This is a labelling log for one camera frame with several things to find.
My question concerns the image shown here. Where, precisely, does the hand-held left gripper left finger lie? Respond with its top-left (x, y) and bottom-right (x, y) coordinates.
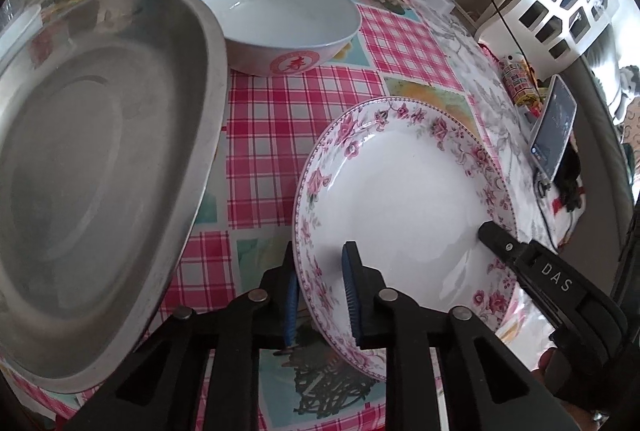
top-left (65, 241), bottom-right (301, 431)

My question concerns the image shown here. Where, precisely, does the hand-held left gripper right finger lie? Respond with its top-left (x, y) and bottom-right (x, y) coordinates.
top-left (341, 241), bottom-right (581, 431)

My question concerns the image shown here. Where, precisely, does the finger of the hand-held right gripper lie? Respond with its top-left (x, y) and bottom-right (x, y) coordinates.
top-left (478, 220), bottom-right (587, 328)

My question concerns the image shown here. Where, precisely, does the pink floral porcelain plate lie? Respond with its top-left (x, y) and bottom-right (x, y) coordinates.
top-left (291, 96), bottom-right (517, 382)

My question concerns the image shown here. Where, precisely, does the large stainless steel plate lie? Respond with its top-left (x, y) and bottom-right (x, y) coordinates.
top-left (0, 0), bottom-right (231, 394)

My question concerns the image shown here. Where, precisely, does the white bowl with red emblem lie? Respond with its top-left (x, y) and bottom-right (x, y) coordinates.
top-left (191, 0), bottom-right (362, 78)

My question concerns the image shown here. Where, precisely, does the person's right hand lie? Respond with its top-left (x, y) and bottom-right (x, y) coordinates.
top-left (533, 346), bottom-right (557, 384)

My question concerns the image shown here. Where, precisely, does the grey padded seat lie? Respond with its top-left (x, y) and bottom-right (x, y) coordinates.
top-left (565, 58), bottom-right (640, 272)

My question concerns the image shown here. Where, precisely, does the smartphone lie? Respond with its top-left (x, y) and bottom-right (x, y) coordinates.
top-left (530, 74), bottom-right (577, 181)

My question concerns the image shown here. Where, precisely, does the pink checked printed tablecloth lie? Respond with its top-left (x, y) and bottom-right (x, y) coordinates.
top-left (0, 0), bottom-right (476, 431)

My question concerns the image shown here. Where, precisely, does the small printed bottle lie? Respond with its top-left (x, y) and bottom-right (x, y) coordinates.
top-left (500, 54), bottom-right (543, 109)

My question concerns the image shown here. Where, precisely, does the white grey floral tablecloth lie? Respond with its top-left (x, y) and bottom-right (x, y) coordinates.
top-left (400, 0), bottom-right (586, 362)

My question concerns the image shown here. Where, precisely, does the black cable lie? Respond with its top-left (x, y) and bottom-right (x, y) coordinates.
top-left (469, 0), bottom-right (532, 63)

